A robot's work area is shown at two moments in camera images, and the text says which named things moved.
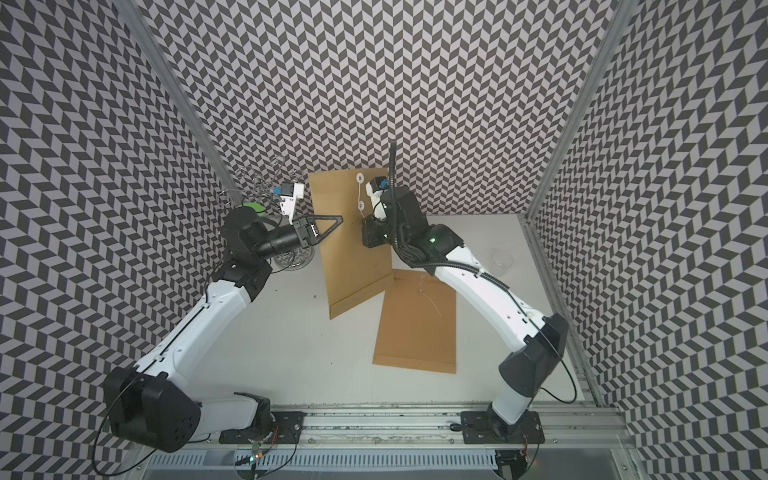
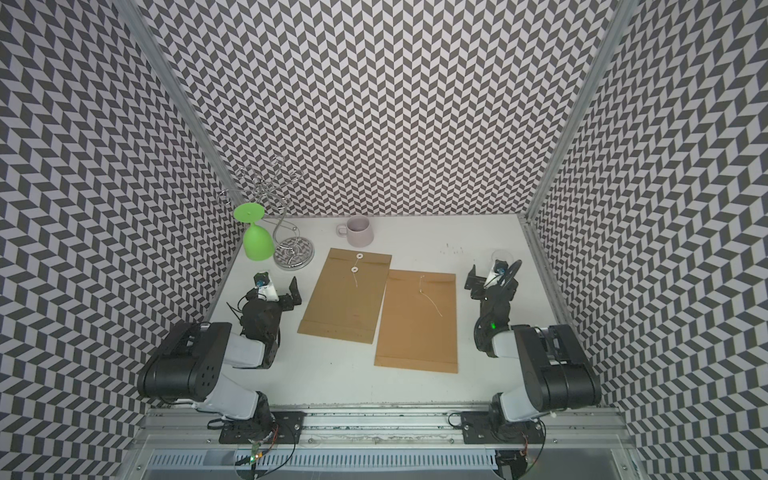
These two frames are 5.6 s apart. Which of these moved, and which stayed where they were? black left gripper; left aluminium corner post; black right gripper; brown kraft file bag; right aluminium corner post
Moved: black right gripper; black left gripper
Stayed: brown kraft file bag; left aluminium corner post; right aluminium corner post
